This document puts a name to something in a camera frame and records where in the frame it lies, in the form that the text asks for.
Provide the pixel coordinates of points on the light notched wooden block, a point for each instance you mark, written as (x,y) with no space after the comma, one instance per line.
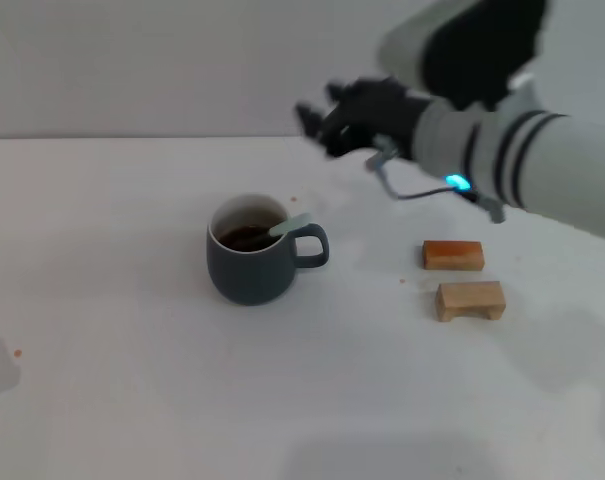
(462,297)

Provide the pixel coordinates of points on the dark grey ceramic cup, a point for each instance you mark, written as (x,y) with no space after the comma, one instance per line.
(252,275)

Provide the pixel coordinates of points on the orange stained wooden block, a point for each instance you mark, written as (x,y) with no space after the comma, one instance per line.
(452,256)

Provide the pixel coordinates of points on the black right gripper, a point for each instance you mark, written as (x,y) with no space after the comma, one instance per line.
(377,115)

